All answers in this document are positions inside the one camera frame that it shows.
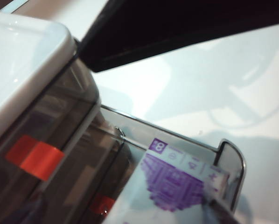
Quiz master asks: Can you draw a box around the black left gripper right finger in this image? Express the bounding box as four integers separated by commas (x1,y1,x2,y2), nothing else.
201,196,244,224

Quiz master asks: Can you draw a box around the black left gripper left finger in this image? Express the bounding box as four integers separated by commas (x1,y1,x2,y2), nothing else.
78,0,279,73

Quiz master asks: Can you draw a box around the purple white napkin pack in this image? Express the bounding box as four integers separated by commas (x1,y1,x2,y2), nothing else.
102,137,231,224

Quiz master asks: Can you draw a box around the smoky drawer with red tape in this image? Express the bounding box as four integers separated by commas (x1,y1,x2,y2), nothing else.
78,182,121,224
83,104,246,224
0,58,101,224

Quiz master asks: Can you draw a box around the white drawer cabinet frame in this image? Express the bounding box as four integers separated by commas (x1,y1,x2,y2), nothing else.
0,10,79,150

